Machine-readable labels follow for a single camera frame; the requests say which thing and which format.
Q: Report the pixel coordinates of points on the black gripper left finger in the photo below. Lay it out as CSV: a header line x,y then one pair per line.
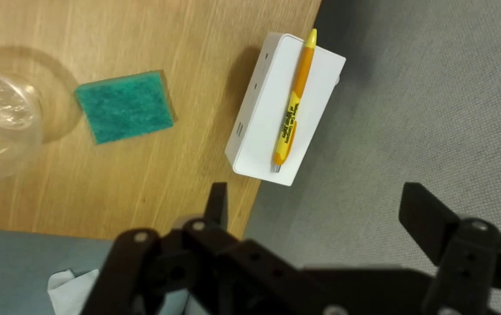
x,y
164,273

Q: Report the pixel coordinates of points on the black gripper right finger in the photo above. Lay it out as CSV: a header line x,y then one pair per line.
x,y
472,262

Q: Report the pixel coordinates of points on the yellow pen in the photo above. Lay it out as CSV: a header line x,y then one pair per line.
x,y
297,98

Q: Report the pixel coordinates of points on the white rectangular device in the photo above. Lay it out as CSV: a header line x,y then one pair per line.
x,y
262,127

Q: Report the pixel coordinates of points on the white crumpled tissue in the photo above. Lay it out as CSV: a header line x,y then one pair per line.
x,y
69,290

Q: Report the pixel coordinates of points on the teal seat cushion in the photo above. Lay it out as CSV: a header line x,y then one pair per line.
x,y
17,267

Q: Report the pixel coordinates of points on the green sponge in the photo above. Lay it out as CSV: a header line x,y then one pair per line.
x,y
125,106

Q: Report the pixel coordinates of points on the clear glass bowl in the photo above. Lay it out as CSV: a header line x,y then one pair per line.
x,y
3,122

